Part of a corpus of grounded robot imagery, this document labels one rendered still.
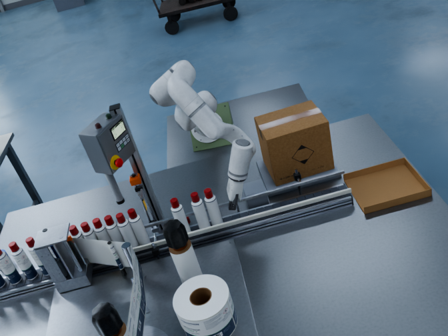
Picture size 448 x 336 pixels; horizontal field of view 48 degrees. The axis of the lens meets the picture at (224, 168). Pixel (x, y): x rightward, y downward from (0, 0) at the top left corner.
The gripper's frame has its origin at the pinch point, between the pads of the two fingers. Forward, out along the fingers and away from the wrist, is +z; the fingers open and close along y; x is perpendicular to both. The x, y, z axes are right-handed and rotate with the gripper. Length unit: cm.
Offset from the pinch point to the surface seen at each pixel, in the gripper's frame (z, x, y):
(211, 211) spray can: 1.2, -9.4, 2.4
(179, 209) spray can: 0.6, -23.3, 2.1
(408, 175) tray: -15, 81, -4
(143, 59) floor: 113, -28, -477
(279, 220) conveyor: 4.0, 20.9, 5.1
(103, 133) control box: -33, -55, -2
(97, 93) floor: 133, -84, -405
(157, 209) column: 12.1, -31.7, -12.5
